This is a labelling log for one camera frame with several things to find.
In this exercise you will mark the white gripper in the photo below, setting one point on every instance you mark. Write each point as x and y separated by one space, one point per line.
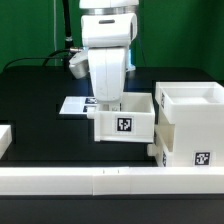
107 71

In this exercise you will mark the white drawer box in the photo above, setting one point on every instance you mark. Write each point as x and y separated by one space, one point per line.
133 123
162 147

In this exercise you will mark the white drawer cabinet frame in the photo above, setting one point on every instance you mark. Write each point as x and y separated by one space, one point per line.
196 109

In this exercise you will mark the white front drawer box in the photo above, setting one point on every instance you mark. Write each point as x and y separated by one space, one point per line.
162 147

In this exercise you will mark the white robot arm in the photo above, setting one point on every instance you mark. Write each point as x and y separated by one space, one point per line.
108 29

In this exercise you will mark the black pole with connector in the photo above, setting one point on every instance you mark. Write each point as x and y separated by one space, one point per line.
70 49

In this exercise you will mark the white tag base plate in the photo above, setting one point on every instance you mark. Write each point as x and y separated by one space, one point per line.
73 105

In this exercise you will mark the white front fence rail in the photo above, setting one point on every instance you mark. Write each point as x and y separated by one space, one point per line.
111 181

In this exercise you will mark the white fence rail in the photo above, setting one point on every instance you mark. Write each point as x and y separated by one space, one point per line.
5 138
111 181

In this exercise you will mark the white left fence rail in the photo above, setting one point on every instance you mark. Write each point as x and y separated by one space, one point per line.
5 138

